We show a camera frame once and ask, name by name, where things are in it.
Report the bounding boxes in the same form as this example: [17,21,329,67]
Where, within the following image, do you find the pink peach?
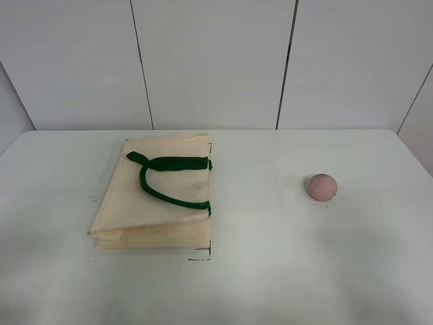
[306,173,338,202]

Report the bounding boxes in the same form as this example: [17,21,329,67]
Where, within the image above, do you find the cream linen bag green handles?
[88,133,211,249]

